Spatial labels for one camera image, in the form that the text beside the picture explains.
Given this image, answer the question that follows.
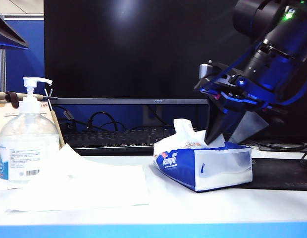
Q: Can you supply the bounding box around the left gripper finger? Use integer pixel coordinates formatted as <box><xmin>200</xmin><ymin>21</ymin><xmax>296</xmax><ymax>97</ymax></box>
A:
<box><xmin>0</xmin><ymin>10</ymin><xmax>29</xmax><ymax>50</ymax></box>

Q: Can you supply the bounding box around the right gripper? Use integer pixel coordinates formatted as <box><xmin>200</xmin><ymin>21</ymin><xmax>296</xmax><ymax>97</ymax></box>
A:
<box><xmin>194</xmin><ymin>39</ymin><xmax>301</xmax><ymax>150</ymax></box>

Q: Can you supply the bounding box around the white tissue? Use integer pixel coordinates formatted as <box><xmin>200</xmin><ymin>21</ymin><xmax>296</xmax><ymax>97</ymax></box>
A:
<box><xmin>4</xmin><ymin>143</ymin><xmax>151</xmax><ymax>214</ymax></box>
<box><xmin>173</xmin><ymin>118</ymin><xmax>226</xmax><ymax>149</ymax></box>

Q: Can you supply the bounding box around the blue Tempo tissue pack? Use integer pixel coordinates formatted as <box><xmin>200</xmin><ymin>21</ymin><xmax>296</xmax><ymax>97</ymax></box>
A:
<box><xmin>153</xmin><ymin>138</ymin><xmax>253</xmax><ymax>193</ymax></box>

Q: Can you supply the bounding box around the clear alcohol pump bottle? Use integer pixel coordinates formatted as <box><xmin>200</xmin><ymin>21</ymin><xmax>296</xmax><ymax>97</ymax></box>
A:
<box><xmin>0</xmin><ymin>76</ymin><xmax>60</xmax><ymax>184</ymax></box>

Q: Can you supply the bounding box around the desk calendar wooden stand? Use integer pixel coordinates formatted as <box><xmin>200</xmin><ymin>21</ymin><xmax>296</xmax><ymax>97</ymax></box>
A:
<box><xmin>0</xmin><ymin>89</ymin><xmax>66</xmax><ymax>149</ymax></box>

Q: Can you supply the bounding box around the black mouse pad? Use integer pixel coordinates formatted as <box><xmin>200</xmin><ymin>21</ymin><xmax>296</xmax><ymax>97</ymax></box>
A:
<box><xmin>232</xmin><ymin>158</ymin><xmax>307</xmax><ymax>192</ymax></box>

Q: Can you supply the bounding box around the large black AOC monitor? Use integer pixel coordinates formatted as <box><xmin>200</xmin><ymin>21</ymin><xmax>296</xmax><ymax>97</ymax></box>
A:
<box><xmin>44</xmin><ymin>0</ymin><xmax>257</xmax><ymax>129</ymax></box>

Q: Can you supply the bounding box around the black keyboard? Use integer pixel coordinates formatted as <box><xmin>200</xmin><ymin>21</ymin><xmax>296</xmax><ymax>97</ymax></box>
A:
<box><xmin>61</xmin><ymin>127</ymin><xmax>206</xmax><ymax>156</ymax></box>

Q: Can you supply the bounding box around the black monitor cable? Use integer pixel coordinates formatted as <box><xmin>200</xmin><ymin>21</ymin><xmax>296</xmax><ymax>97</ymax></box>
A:
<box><xmin>242</xmin><ymin>137</ymin><xmax>307</xmax><ymax>152</ymax></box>

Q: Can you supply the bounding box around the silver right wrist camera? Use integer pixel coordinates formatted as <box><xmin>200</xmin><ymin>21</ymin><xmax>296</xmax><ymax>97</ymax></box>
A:
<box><xmin>199</xmin><ymin>60</ymin><xmax>216</xmax><ymax>80</ymax></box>

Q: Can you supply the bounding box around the brown leather strap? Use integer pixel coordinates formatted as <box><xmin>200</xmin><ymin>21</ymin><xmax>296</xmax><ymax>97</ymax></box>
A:
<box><xmin>6</xmin><ymin>91</ymin><xmax>20</xmax><ymax>109</ymax></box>

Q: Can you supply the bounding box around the black cable with ferrite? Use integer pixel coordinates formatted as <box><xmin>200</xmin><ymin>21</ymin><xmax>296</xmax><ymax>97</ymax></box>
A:
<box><xmin>54</xmin><ymin>106</ymin><xmax>79</xmax><ymax>125</ymax></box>

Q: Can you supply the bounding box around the black looped desk cable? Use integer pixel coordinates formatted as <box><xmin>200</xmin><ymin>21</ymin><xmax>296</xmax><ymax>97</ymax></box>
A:
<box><xmin>88</xmin><ymin>111</ymin><xmax>127</xmax><ymax>132</ymax></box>

